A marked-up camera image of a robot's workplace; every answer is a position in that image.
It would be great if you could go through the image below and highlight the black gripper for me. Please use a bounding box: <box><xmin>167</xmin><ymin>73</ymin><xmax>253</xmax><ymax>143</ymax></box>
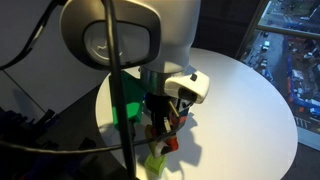
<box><xmin>145</xmin><ymin>93</ymin><xmax>179</xmax><ymax>138</ymax></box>

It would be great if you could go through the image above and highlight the green block under red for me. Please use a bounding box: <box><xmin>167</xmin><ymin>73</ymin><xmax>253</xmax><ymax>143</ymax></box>
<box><xmin>112</xmin><ymin>69</ymin><xmax>147</xmax><ymax>132</ymax></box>

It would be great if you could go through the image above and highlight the light green flat block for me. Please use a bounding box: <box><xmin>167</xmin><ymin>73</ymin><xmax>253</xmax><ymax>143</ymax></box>
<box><xmin>144</xmin><ymin>153</ymin><xmax>168</xmax><ymax>177</ymax></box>

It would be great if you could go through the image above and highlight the thin black cable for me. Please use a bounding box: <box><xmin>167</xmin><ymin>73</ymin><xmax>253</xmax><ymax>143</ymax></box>
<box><xmin>0</xmin><ymin>0</ymin><xmax>68</xmax><ymax>72</ymax></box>
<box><xmin>0</xmin><ymin>131</ymin><xmax>178</xmax><ymax>156</ymax></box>

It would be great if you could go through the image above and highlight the black clamp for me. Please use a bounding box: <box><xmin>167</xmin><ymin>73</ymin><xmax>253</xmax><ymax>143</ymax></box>
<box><xmin>32</xmin><ymin>107</ymin><xmax>62</xmax><ymax>130</ymax></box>

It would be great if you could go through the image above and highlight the soft block with green triangle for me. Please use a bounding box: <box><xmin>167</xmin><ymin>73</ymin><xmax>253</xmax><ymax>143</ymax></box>
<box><xmin>175</xmin><ymin>98</ymin><xmax>196</xmax><ymax>116</ymax></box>

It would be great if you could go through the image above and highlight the window frame post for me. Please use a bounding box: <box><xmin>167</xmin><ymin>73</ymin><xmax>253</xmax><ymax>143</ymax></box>
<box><xmin>234</xmin><ymin>0</ymin><xmax>270</xmax><ymax>62</ymax></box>

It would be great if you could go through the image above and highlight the thick black cable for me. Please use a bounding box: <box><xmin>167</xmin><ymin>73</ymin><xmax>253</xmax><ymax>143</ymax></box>
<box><xmin>101</xmin><ymin>0</ymin><xmax>139</xmax><ymax>180</ymax></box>

